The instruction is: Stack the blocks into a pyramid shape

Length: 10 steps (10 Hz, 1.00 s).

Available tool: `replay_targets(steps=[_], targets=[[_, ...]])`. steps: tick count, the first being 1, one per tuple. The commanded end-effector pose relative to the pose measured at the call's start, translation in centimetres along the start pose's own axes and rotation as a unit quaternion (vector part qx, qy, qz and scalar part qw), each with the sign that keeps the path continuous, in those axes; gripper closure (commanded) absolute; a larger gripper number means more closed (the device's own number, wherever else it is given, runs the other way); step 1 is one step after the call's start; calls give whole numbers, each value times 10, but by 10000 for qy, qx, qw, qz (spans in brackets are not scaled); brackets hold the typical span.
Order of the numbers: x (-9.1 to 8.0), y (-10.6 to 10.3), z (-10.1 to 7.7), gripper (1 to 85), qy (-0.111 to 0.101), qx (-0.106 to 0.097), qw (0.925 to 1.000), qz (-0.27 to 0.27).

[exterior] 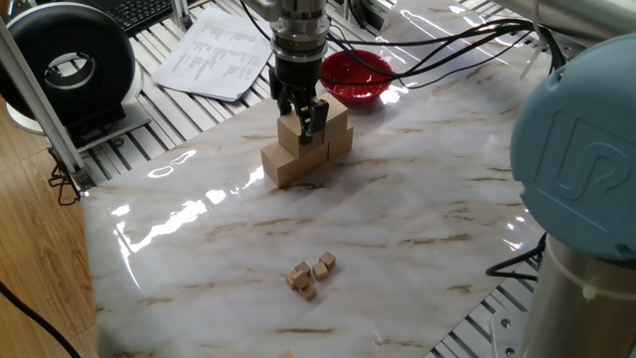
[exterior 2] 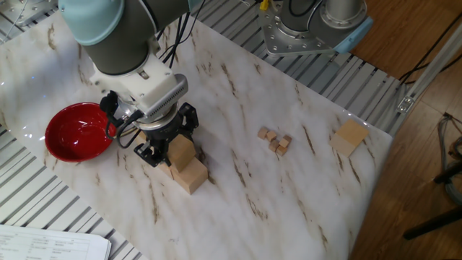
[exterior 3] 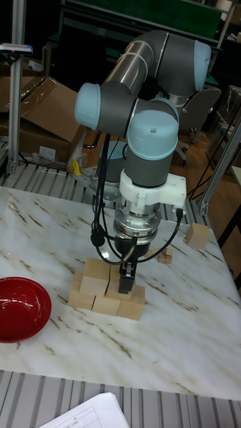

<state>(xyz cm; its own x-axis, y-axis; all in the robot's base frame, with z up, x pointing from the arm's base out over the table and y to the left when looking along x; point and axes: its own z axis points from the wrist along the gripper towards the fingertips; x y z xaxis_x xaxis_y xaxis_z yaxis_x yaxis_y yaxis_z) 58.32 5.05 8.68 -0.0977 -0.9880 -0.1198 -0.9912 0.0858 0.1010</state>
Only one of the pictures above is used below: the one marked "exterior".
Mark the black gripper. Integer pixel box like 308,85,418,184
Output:
268,54,331,147

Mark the white printed paper stack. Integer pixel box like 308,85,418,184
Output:
151,5,274,103

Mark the red glossy bowl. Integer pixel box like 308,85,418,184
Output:
320,49,394,106

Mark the white marble pattern board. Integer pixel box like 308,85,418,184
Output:
80,0,562,358

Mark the short metal upright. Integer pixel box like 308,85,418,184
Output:
171,0,194,32

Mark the black computer keyboard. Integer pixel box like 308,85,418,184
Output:
86,0,175,36

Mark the black background cable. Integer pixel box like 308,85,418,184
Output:
346,0,374,31

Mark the white wrist mount housing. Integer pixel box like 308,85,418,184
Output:
241,0,282,24

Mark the black gripper cable bundle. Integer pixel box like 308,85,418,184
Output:
238,0,567,90

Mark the black ring device white base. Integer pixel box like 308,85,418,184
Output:
0,2,153,153

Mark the tangled black wire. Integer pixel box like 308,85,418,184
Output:
48,148,80,208

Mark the aluminium frame post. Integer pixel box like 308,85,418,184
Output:
0,19,96,194

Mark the black cable with connector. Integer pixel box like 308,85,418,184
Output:
485,232,548,282

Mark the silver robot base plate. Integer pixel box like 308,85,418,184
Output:
489,312,528,358

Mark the thick black floor cable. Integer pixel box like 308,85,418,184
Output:
0,280,83,358

